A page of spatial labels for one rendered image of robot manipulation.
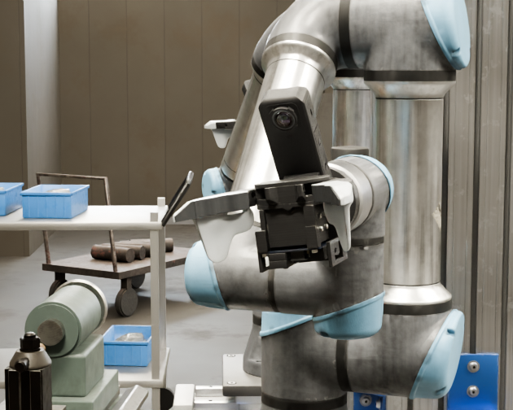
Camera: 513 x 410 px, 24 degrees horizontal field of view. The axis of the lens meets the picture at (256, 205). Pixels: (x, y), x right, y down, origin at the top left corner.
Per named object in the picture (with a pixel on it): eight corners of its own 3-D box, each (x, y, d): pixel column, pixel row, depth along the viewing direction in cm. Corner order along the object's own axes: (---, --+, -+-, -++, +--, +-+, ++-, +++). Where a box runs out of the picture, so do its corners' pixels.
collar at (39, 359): (45, 370, 225) (45, 355, 225) (4, 369, 226) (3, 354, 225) (55, 360, 233) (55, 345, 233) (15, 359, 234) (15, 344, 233)
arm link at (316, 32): (269, -41, 154) (168, 274, 128) (350, -43, 151) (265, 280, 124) (289, 23, 163) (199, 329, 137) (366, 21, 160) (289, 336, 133)
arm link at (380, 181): (397, 228, 131) (398, 152, 130) (373, 242, 121) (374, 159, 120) (329, 225, 134) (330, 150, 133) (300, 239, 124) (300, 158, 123)
